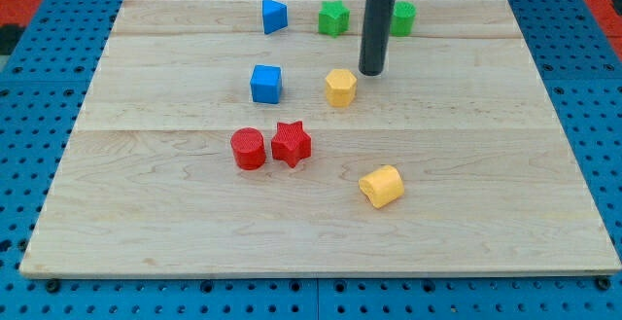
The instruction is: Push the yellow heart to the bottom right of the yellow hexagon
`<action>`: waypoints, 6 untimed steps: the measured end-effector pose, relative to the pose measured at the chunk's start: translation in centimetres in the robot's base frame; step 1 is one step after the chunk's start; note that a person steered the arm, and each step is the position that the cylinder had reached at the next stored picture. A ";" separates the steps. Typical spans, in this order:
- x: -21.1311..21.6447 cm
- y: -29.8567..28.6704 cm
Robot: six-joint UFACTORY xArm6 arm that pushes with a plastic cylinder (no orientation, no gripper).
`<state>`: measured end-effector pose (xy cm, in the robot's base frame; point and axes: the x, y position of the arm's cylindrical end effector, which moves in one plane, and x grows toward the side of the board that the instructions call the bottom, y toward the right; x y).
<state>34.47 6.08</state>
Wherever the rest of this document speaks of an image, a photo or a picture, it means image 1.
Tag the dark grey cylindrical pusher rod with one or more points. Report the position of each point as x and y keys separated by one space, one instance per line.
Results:
x=377 y=20

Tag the yellow heart block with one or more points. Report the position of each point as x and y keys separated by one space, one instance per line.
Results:
x=382 y=186

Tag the yellow hexagon block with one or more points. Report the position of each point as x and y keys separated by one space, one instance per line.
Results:
x=340 y=88

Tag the green cylinder block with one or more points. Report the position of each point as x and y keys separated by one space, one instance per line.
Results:
x=403 y=19

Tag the green star block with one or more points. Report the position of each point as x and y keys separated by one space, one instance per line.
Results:
x=333 y=18

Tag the blue triangular prism block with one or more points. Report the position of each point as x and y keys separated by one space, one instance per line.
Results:
x=274 y=16

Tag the blue cube block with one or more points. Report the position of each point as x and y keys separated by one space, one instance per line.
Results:
x=266 y=84

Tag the red star block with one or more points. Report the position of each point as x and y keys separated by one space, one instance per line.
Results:
x=291 y=143

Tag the red cylinder block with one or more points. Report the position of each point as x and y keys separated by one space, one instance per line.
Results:
x=248 y=150

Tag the light wooden board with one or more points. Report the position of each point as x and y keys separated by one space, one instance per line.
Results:
x=148 y=186

